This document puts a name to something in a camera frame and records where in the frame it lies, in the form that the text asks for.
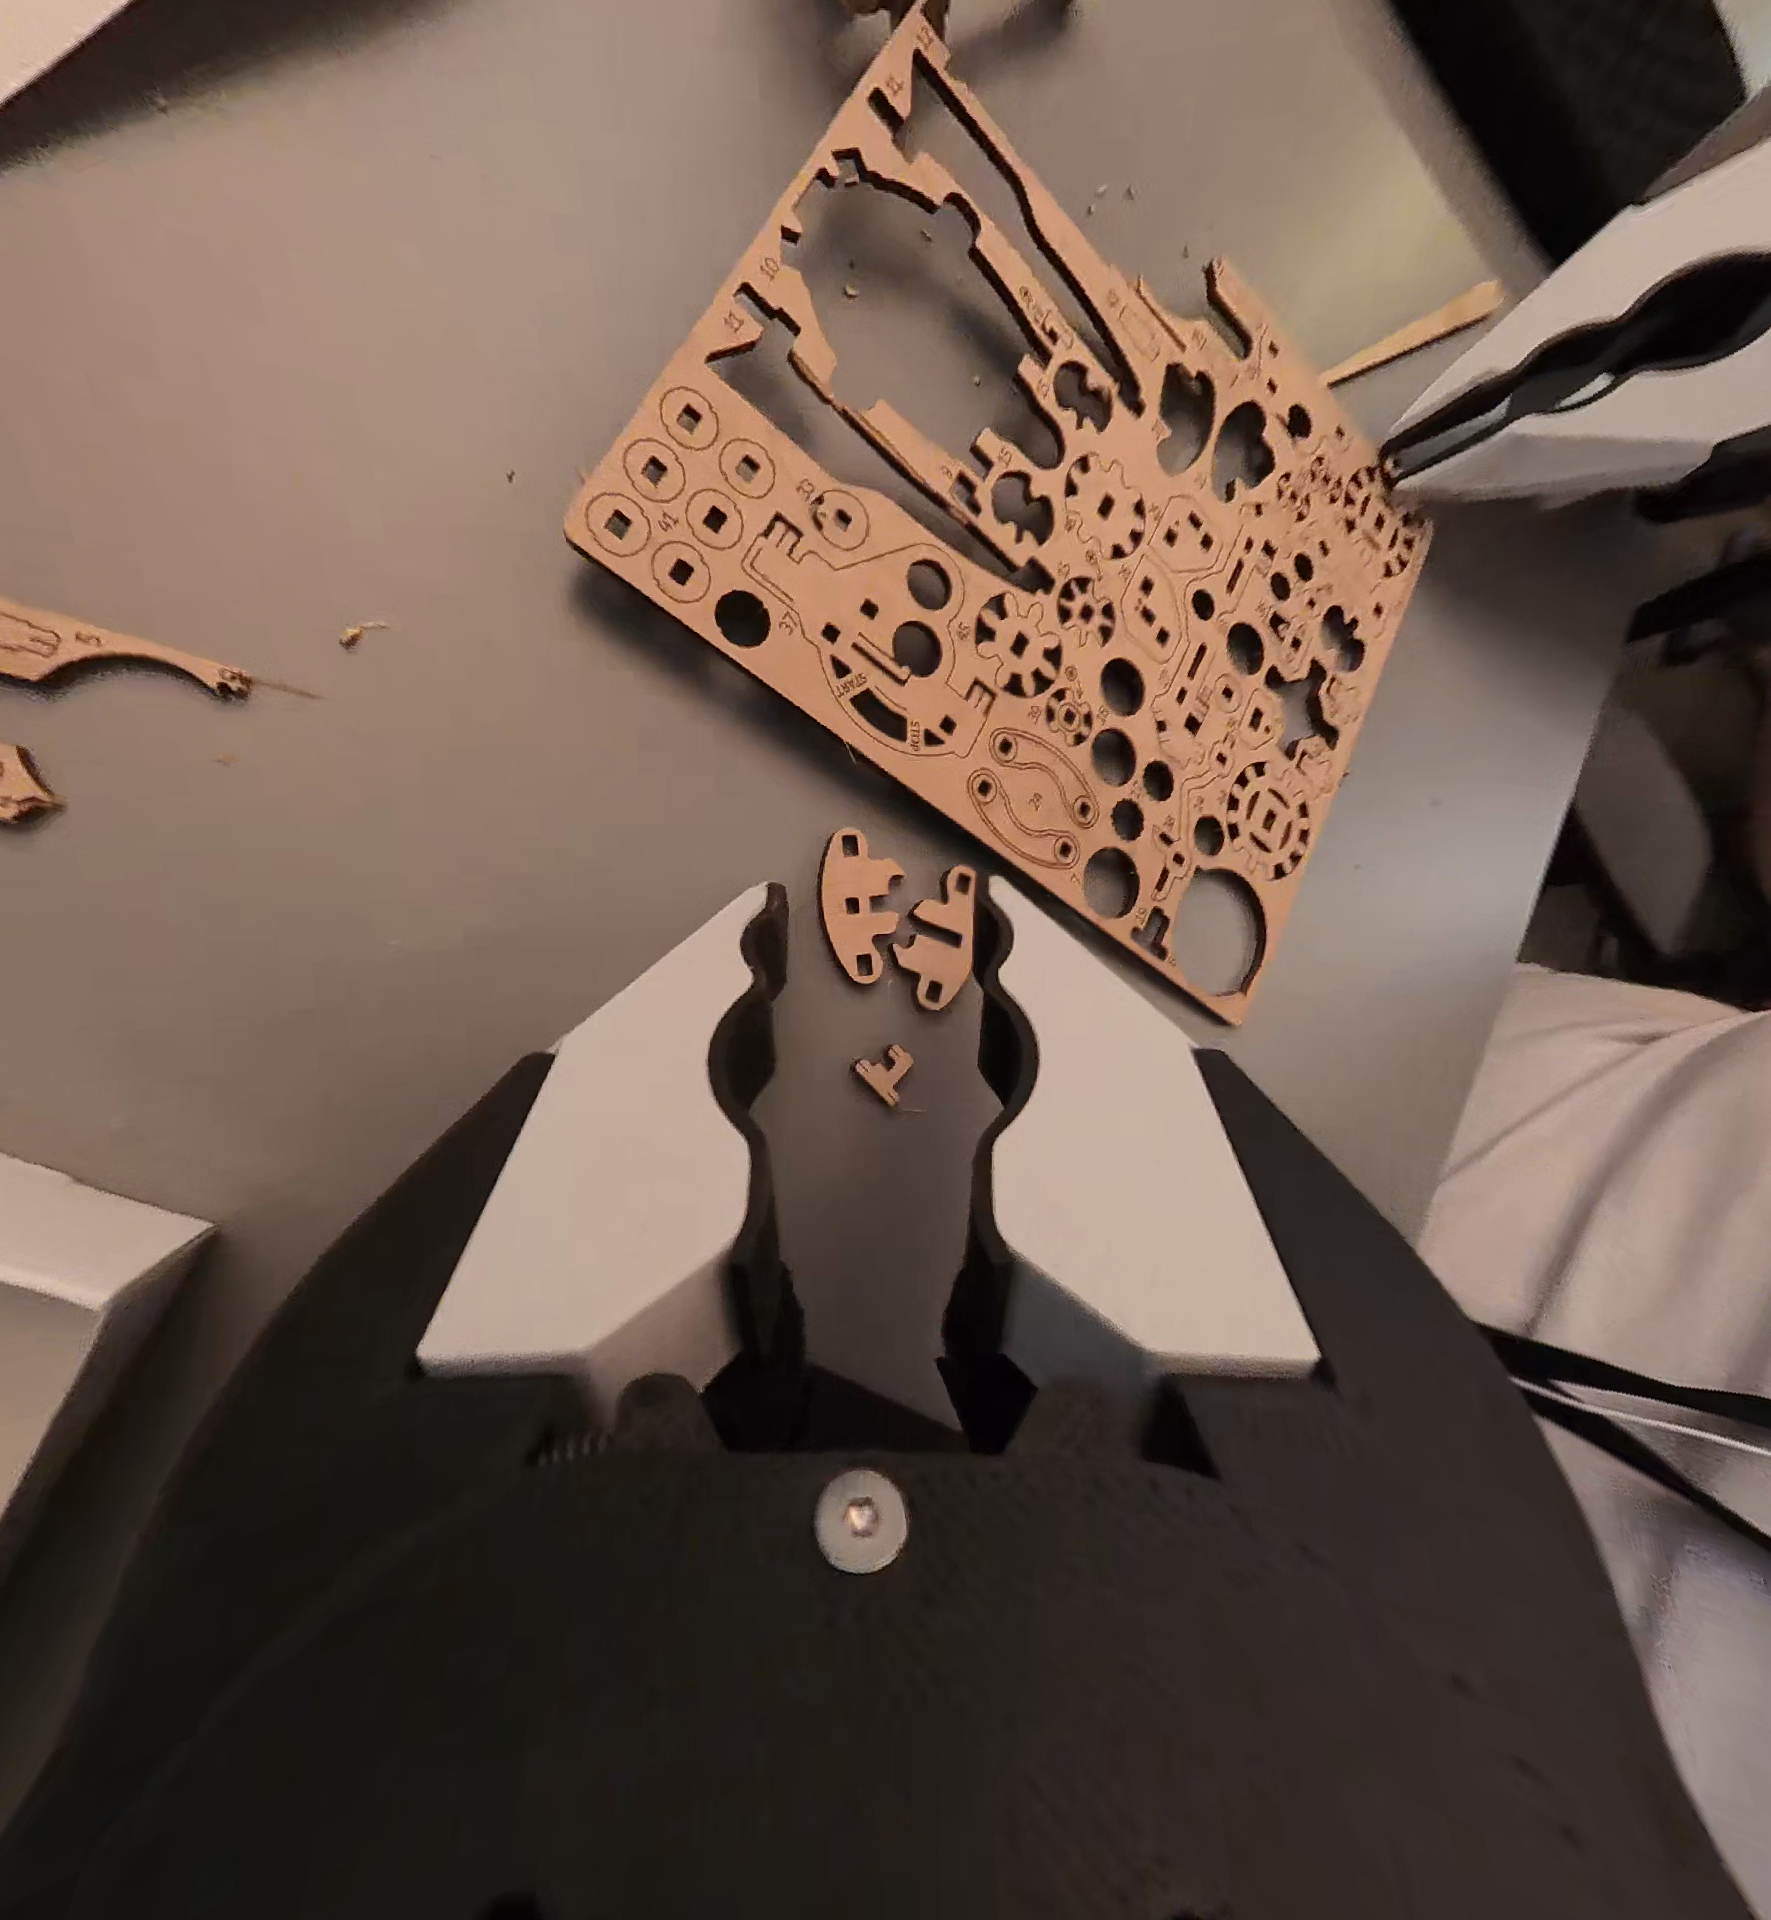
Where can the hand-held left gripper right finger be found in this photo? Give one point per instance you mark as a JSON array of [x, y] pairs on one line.
[[1147, 1201]]

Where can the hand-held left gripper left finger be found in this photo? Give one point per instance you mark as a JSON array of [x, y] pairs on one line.
[[570, 1184]]

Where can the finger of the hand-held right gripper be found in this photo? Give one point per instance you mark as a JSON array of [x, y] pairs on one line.
[[1680, 222], [1650, 443]]

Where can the small T-shaped wooden part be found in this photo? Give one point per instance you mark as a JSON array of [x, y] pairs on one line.
[[879, 1073]]

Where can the notched wooden model part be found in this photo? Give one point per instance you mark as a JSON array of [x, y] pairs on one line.
[[934, 970]]

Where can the oval wooden model part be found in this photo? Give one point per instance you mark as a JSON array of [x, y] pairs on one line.
[[844, 884]]

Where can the laser-cut wooden parts sheet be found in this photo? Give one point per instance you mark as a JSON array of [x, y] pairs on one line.
[[1034, 803]]

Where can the black fabric chair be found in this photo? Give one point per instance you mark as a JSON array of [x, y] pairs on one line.
[[1574, 90]]

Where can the thin wooden stick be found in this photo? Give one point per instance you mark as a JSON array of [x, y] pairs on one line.
[[1425, 324]]

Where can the person's white shirt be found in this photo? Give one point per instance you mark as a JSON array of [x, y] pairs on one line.
[[1650, 1167]]

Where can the white shallow tray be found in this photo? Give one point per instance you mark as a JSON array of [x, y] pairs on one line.
[[16, 1350]]

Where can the long wooden sheet fragment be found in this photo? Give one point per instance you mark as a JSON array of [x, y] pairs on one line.
[[16, 639]]

